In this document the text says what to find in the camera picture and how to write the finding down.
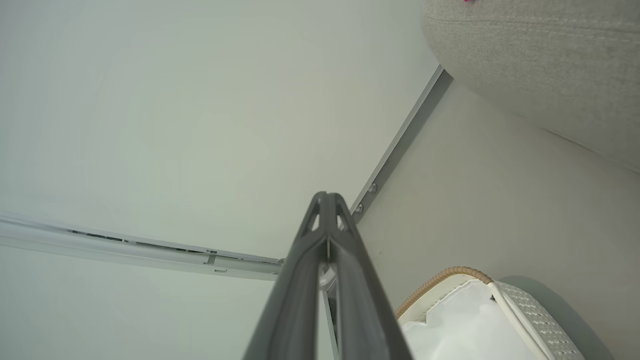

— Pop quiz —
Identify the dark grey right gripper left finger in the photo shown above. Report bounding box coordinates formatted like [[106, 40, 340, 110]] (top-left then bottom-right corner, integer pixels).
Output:
[[242, 192, 330, 360]]

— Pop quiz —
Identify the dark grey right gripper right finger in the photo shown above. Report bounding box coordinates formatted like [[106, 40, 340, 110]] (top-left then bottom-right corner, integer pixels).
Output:
[[328, 192, 414, 360]]

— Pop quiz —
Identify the white woven laundry basket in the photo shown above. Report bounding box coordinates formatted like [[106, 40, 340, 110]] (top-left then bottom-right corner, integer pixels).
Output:
[[395, 266, 587, 360]]

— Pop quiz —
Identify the grey baseboard strip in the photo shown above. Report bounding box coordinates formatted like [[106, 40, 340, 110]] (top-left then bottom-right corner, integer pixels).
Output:
[[349, 65, 454, 224]]

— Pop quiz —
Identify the grey fabric cushion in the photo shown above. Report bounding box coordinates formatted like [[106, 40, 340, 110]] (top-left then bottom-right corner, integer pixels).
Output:
[[421, 0, 640, 175]]

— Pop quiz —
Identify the aluminium wall frame post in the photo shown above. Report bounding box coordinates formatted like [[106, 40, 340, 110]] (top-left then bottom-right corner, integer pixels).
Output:
[[0, 212, 286, 282]]

